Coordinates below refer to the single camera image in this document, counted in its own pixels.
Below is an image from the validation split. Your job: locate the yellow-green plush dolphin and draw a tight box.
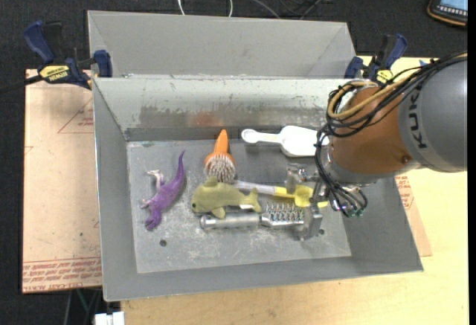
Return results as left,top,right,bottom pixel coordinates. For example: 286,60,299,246
190,176,263,220

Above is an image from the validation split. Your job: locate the brown cardboard board red print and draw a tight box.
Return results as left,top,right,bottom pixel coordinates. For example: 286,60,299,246
21,68,434,295

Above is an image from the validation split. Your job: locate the grey metal bin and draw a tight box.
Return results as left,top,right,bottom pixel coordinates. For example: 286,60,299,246
87,10,425,303

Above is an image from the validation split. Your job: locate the white plastic scoop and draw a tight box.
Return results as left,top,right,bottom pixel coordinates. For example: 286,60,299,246
240,125,331,158

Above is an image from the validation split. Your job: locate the orange handled brush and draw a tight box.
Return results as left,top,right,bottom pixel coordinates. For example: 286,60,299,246
202,129,237,184

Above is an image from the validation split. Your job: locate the purple toy dinosaur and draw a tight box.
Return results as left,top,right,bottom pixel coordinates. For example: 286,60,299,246
139,149,188,231

